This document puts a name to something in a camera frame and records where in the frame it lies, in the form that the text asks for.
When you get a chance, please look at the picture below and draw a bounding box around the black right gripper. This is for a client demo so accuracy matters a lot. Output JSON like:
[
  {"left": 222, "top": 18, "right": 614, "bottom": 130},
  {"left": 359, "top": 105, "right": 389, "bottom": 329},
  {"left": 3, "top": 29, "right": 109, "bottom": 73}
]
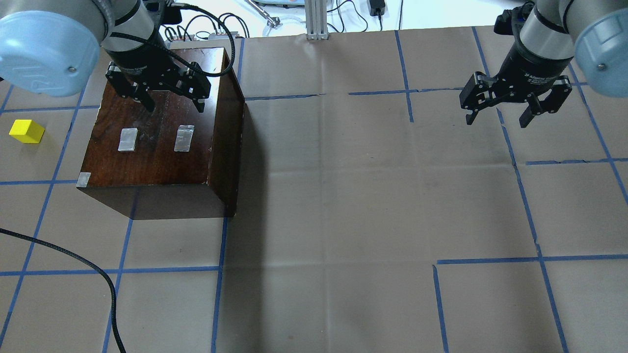
[{"left": 459, "top": 72, "right": 574, "bottom": 129}]

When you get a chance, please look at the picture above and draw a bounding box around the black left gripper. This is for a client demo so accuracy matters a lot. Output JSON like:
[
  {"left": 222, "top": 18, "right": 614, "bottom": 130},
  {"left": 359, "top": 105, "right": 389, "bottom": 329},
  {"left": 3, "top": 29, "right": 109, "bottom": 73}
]
[{"left": 106, "top": 53, "right": 211, "bottom": 113}]

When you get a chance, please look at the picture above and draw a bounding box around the dark wooden drawer cabinet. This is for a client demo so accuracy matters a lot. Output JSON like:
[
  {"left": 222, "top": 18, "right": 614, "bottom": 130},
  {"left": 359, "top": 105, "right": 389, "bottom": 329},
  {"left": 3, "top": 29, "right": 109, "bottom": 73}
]
[{"left": 76, "top": 70, "right": 245, "bottom": 220}]

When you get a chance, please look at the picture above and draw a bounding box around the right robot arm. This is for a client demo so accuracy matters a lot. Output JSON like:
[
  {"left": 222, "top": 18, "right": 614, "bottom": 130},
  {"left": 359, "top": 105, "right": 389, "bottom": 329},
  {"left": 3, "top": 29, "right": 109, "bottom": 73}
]
[{"left": 459, "top": 0, "right": 628, "bottom": 128}]

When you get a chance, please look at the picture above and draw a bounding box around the yellow block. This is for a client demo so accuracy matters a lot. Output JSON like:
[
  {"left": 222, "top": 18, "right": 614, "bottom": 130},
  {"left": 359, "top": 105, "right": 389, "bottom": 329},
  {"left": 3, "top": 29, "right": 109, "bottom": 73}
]
[{"left": 9, "top": 119, "right": 45, "bottom": 144}]

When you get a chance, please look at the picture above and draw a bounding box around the black power adapter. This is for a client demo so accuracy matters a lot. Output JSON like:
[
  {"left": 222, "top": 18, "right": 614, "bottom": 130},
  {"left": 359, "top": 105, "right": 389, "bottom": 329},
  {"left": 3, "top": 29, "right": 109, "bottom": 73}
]
[{"left": 368, "top": 0, "right": 386, "bottom": 17}]

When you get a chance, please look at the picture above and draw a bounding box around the grey box with cables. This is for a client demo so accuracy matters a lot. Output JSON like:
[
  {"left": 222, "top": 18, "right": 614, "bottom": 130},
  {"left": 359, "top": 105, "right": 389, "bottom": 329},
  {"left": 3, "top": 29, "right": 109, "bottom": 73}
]
[{"left": 206, "top": 31, "right": 242, "bottom": 40}]

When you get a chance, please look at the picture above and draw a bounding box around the aluminium frame post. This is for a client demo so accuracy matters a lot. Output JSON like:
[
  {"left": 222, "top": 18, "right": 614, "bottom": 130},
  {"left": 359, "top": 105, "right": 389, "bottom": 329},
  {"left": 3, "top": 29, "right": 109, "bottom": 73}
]
[{"left": 304, "top": 0, "right": 328, "bottom": 40}]

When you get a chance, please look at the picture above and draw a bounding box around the black cable on table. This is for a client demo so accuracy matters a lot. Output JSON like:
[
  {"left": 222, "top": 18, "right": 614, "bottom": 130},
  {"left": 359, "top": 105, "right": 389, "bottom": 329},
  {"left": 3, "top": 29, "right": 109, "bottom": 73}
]
[{"left": 0, "top": 228, "right": 127, "bottom": 353}]

